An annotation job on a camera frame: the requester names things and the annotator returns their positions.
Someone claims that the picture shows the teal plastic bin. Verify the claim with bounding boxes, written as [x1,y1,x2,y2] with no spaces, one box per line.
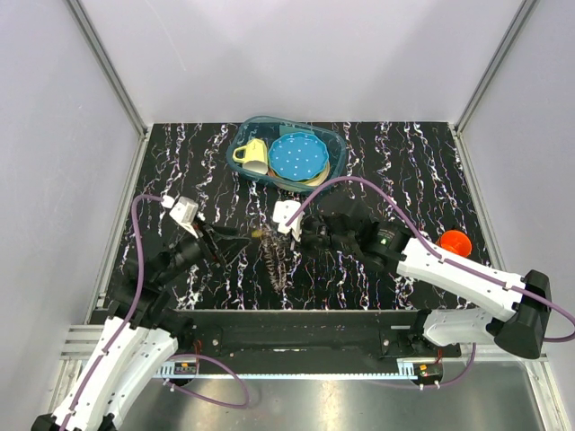
[226,116,348,194]

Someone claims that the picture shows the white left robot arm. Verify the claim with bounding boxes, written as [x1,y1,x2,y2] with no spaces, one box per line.
[31,223,250,430]

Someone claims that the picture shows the silver metal key disc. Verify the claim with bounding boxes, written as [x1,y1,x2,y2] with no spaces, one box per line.
[261,226,288,292]

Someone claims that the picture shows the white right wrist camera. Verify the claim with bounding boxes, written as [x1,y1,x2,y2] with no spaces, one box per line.
[272,200,303,242]

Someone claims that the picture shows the aluminium frame post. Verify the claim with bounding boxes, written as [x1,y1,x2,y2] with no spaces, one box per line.
[454,0,539,134]
[64,0,147,136]

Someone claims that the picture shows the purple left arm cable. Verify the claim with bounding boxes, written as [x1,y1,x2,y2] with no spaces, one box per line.
[57,195,251,431]

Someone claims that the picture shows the blue dotted plate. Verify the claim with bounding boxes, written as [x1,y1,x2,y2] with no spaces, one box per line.
[268,132,329,181]

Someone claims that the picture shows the yellow mug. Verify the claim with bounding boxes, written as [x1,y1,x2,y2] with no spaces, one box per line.
[233,138,269,175]

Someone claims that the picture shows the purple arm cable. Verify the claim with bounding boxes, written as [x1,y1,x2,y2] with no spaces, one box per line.
[57,195,251,431]
[285,175,575,390]

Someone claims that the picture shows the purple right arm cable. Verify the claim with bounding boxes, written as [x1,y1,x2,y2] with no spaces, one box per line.
[285,175,575,390]

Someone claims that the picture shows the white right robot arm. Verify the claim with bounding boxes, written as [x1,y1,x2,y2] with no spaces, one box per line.
[301,215,551,359]

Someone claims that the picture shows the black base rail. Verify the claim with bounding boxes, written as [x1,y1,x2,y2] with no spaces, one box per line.
[174,311,461,375]

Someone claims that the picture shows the orange cup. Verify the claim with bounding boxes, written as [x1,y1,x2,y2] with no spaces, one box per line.
[437,229,473,258]

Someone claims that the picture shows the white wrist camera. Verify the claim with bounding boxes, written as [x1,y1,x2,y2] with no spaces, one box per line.
[161,195,199,238]
[272,200,303,242]

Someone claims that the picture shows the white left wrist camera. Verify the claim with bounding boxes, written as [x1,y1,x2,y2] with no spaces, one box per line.
[161,195,199,238]

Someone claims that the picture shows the left aluminium frame post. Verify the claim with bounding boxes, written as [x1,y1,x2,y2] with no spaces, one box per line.
[64,0,147,136]

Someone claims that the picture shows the right aluminium frame post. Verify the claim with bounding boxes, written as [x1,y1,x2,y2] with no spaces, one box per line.
[454,0,539,134]

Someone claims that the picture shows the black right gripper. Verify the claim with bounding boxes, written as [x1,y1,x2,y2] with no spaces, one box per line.
[279,214,356,259]

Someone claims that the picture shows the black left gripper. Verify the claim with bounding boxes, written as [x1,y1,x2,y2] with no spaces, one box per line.
[156,215,252,285]

